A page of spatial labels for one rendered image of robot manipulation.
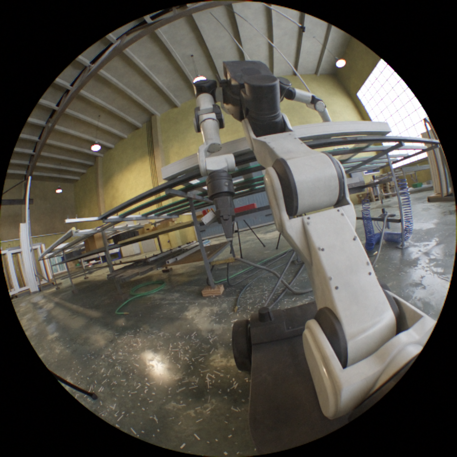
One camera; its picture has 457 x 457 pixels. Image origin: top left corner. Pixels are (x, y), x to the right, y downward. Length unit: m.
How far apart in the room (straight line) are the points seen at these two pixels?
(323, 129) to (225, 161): 0.59
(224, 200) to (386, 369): 0.51
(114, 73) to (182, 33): 3.47
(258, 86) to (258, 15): 8.30
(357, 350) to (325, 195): 0.30
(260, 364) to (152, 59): 9.08
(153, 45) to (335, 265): 8.60
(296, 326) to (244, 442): 0.39
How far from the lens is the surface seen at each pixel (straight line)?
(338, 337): 0.27
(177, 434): 0.62
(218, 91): 0.93
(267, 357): 0.48
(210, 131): 0.63
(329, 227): 0.34
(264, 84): 0.54
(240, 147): 0.83
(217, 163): 0.54
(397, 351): 0.26
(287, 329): 0.52
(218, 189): 0.49
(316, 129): 0.92
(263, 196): 7.31
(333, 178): 0.37
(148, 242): 9.80
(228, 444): 0.56
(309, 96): 1.15
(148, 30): 6.05
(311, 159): 0.37
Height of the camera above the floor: 0.53
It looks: 2 degrees down
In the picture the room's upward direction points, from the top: 14 degrees counter-clockwise
